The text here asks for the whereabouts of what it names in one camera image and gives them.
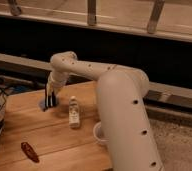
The red oblong object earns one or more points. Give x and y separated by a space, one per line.
29 152

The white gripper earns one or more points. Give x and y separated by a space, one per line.
50 100

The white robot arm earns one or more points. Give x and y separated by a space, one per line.
119 95

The white bowl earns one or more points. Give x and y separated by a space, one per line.
99 135

